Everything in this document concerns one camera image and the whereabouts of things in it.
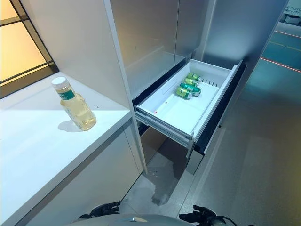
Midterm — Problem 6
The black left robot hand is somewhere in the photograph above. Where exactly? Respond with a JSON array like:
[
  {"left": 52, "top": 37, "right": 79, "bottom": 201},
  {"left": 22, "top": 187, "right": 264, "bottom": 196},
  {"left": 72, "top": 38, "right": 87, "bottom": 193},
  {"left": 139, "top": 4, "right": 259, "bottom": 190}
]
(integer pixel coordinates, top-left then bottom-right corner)
[{"left": 79, "top": 206, "right": 122, "bottom": 222}]

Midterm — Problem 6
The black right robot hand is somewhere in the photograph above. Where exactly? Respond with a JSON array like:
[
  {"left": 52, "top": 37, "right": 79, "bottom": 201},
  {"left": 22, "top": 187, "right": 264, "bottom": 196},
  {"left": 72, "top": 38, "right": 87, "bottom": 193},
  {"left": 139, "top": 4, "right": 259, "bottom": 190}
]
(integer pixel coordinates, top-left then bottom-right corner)
[{"left": 179, "top": 204, "right": 219, "bottom": 225}]

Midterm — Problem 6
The yellow drink bottle white cap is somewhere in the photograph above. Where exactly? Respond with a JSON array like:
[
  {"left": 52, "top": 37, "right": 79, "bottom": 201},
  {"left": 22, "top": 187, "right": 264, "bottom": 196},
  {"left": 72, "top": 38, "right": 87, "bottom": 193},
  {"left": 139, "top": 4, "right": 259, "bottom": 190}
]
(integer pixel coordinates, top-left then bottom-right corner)
[{"left": 51, "top": 77, "right": 97, "bottom": 132}]

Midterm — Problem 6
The white fridge drawer bin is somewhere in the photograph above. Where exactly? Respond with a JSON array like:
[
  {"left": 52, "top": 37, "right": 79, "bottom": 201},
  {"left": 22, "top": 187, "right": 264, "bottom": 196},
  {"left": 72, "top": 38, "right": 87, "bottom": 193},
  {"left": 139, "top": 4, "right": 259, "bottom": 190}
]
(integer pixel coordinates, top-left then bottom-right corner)
[{"left": 135, "top": 58, "right": 243, "bottom": 142}]

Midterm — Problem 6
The steel fridge drawer front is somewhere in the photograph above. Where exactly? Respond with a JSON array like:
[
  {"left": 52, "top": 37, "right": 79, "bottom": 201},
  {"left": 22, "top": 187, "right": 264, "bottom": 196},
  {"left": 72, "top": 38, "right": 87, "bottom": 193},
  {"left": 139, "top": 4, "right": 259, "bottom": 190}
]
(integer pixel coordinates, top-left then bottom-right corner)
[{"left": 187, "top": 59, "right": 247, "bottom": 176}]

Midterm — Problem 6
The stainless steel fridge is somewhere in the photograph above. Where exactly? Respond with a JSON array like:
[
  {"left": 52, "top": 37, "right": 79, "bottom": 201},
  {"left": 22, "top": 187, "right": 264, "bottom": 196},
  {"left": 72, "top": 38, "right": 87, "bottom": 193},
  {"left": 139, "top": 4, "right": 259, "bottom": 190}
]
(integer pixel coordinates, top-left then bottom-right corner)
[{"left": 110, "top": 0, "right": 291, "bottom": 175}]

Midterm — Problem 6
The grey robot torso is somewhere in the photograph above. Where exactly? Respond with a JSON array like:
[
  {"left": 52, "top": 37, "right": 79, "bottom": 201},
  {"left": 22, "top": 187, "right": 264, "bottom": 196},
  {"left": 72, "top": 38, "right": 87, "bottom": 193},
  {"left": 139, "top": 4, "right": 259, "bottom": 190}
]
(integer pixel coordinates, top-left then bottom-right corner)
[{"left": 68, "top": 213, "right": 189, "bottom": 226}]

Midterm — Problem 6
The white counter cabinet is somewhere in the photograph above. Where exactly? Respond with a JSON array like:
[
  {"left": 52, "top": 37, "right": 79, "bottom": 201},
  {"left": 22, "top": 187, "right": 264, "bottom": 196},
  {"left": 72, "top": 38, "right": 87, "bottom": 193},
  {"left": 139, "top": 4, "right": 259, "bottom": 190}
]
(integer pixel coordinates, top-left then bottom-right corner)
[{"left": 0, "top": 0, "right": 149, "bottom": 226}]

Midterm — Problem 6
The green drink can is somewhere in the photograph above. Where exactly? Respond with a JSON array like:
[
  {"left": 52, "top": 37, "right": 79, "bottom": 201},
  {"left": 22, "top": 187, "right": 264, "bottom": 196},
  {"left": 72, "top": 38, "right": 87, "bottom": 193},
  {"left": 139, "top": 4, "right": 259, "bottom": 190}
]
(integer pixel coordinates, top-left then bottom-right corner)
[
  {"left": 174, "top": 86, "right": 194, "bottom": 100},
  {"left": 184, "top": 77, "right": 200, "bottom": 88},
  {"left": 187, "top": 72, "right": 203, "bottom": 82},
  {"left": 180, "top": 81, "right": 202, "bottom": 97}
]

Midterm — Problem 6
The black framed orange window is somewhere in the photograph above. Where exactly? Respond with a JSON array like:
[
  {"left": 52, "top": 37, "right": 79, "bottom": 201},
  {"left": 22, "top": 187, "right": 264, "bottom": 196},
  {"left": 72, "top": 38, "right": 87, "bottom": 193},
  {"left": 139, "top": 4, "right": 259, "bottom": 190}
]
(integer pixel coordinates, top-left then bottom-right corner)
[{"left": 0, "top": 0, "right": 60, "bottom": 93}]

